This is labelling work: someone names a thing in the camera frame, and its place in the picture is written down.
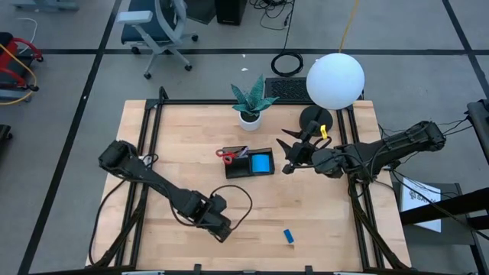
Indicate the white printed booklet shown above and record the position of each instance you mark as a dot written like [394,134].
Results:
[420,191]

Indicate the dark grey side table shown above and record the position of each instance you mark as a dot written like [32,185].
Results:
[454,235]

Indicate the blue sticky note pad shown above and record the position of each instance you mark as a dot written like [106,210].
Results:
[260,163]

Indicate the black mesh desk organizer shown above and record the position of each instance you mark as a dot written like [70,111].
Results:
[238,170]

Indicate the white plant pot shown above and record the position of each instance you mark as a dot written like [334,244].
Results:
[250,125]

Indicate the black side equipment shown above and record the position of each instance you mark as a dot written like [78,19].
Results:
[479,122]

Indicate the green striped succulent plant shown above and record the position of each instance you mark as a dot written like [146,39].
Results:
[252,101]

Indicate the black computer tower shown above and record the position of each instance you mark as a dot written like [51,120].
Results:
[230,11]

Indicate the white globe table lamp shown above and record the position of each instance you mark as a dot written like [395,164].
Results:
[335,81]

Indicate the black metal beam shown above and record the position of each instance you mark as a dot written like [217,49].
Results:
[451,206]

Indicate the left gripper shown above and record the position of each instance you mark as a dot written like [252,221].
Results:
[210,214]

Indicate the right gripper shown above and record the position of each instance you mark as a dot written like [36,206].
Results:
[324,160]

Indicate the grey and blue office chair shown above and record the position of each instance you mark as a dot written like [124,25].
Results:
[153,30]

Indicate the small blue eraser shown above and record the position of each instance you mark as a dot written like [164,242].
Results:
[289,236]

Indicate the black aluminium table frame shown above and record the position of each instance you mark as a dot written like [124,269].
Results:
[248,102]

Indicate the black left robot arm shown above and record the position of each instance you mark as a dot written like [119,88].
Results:
[153,179]

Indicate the silver metal bracket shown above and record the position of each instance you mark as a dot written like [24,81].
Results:
[143,157]

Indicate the black vented computer box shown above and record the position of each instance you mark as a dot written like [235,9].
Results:
[284,89]

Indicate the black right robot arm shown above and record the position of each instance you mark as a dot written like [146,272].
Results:
[401,147]

